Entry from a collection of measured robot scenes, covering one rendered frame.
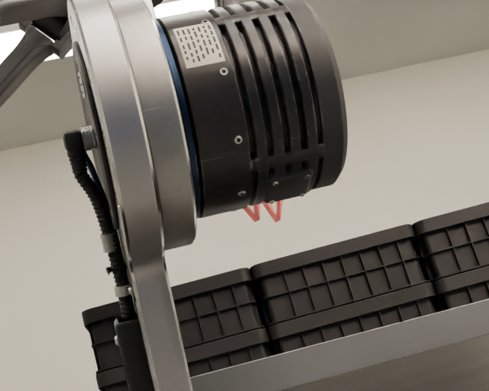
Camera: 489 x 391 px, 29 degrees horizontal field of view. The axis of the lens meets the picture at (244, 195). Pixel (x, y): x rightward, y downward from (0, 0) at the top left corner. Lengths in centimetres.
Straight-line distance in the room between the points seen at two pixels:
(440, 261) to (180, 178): 100
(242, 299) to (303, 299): 11
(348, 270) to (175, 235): 90
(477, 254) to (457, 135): 416
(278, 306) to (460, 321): 55
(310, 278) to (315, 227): 377
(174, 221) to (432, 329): 45
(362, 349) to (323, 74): 42
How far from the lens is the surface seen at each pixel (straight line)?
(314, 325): 160
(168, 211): 74
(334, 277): 163
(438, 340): 112
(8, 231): 534
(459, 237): 169
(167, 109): 72
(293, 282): 163
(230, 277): 161
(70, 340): 515
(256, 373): 106
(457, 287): 166
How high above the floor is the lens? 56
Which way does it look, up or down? 18 degrees up
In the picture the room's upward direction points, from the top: 16 degrees counter-clockwise
